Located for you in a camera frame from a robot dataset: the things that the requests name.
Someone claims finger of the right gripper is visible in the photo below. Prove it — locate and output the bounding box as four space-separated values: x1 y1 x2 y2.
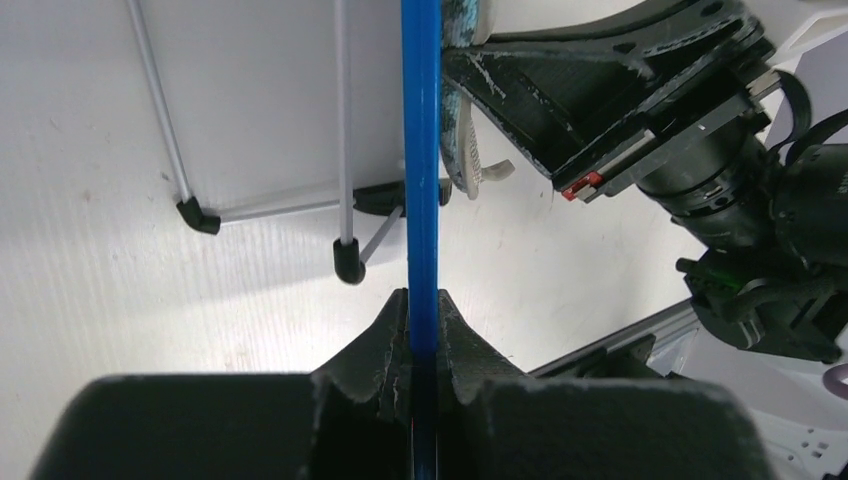
442 1 749 178

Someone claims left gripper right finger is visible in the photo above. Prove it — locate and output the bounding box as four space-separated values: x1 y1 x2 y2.
436 289 529 416

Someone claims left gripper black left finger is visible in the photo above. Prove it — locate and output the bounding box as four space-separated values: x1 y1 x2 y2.
310 288 410 424

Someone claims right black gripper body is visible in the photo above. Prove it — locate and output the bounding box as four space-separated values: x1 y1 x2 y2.
549 13 773 199

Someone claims blue-framed small whiteboard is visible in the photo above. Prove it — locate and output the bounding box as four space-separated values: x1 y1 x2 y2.
401 1 442 479

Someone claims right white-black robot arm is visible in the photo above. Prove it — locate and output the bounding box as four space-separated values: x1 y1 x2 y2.
440 1 847 385

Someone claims upper black whiteboard foot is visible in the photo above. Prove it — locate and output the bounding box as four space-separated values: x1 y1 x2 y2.
352 178 454 219

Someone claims grey wire whiteboard stand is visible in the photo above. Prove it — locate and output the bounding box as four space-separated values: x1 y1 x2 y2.
128 1 403 285

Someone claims front aluminium frame rail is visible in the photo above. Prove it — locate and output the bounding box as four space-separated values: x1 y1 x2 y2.
530 300 700 379

